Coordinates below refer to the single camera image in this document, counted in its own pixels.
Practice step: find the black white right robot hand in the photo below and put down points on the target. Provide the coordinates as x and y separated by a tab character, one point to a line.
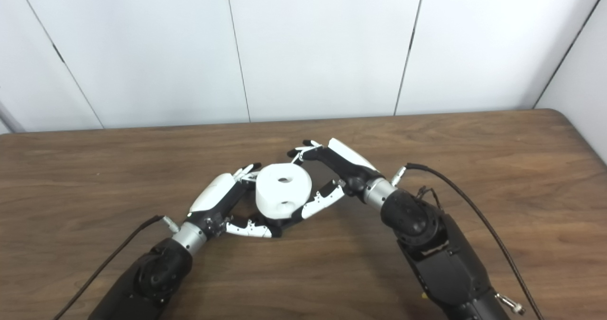
351	166

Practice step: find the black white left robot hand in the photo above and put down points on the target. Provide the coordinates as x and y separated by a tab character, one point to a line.
216	194

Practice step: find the round white plastic piece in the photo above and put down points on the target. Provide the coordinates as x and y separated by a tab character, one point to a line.
275	192

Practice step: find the black plastic holder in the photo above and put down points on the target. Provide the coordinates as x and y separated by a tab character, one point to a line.
286	223

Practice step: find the silver connector plug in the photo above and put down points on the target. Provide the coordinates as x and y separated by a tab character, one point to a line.
510	303

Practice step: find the grey wall corner trim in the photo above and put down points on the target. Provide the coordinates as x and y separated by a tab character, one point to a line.
8	116

